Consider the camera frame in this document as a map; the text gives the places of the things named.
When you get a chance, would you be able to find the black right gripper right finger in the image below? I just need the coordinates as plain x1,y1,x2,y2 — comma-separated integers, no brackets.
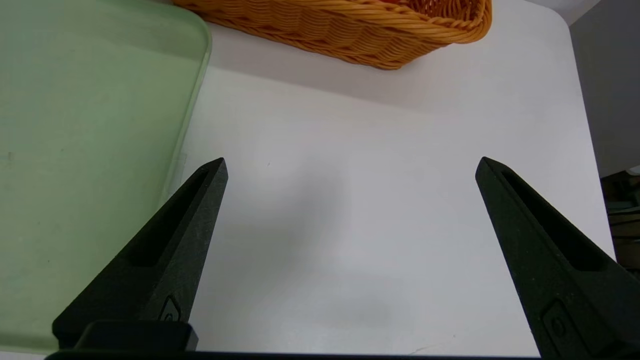
475,156,640,357

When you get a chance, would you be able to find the light green plastic tray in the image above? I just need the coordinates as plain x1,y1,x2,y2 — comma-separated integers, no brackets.
0,0,213,353

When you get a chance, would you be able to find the orange wicker basket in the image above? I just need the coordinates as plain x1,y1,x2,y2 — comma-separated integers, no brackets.
172,0,493,71

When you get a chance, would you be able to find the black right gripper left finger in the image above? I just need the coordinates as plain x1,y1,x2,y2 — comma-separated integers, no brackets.
52,157,229,351

